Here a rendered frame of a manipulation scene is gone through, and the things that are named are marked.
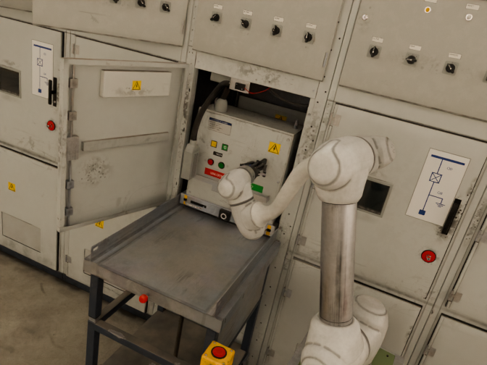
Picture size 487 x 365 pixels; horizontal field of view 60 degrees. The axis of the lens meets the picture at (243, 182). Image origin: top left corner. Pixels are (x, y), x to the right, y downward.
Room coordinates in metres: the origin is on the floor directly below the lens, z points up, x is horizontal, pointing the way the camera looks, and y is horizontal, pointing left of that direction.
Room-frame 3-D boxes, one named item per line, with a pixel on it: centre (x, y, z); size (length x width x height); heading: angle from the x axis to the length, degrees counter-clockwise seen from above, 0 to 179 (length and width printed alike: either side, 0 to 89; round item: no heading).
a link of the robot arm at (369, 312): (1.20, -0.50, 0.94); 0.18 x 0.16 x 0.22; 144
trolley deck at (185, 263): (1.62, 0.16, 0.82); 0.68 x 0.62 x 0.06; 161
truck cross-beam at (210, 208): (1.96, 0.05, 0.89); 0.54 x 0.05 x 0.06; 72
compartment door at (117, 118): (1.82, 0.57, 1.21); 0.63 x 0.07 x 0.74; 143
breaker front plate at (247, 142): (1.94, 0.05, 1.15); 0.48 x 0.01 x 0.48; 72
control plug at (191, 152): (1.94, 0.27, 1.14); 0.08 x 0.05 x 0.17; 162
